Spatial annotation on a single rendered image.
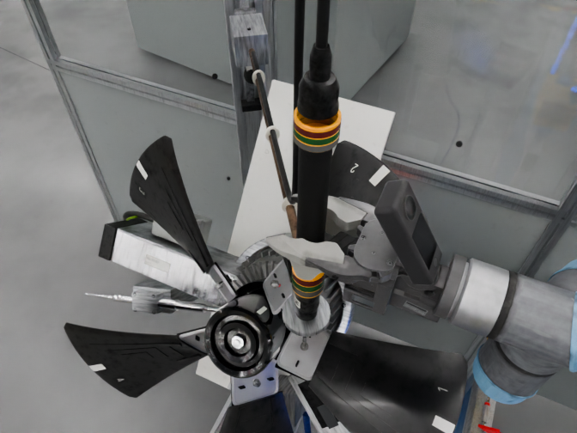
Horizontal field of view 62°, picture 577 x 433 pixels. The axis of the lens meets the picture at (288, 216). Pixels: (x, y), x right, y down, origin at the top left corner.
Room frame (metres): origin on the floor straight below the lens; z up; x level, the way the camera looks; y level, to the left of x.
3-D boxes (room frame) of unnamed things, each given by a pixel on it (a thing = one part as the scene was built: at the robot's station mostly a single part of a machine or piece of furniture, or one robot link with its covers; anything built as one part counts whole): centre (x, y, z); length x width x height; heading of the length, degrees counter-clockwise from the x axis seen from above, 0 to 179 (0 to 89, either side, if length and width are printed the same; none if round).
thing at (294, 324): (0.36, -0.02, 1.35); 0.09 x 0.07 x 0.10; 10
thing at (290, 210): (0.65, 0.03, 1.39); 0.54 x 0.01 x 0.01; 10
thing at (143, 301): (0.50, 0.28, 1.08); 0.07 x 0.04 x 0.06; 76
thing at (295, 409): (0.37, 0.00, 0.91); 0.12 x 0.08 x 0.12; 155
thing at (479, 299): (0.28, -0.20, 1.49); 0.08 x 0.05 x 0.08; 155
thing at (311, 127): (0.35, -0.03, 1.65); 0.04 x 0.04 x 0.03
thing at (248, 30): (0.97, 0.09, 1.39); 0.10 x 0.07 x 0.08; 10
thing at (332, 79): (0.35, -0.03, 1.50); 0.04 x 0.04 x 0.46
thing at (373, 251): (0.31, -0.13, 1.48); 0.12 x 0.08 x 0.09; 65
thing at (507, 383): (0.25, -0.28, 1.38); 0.11 x 0.08 x 0.11; 129
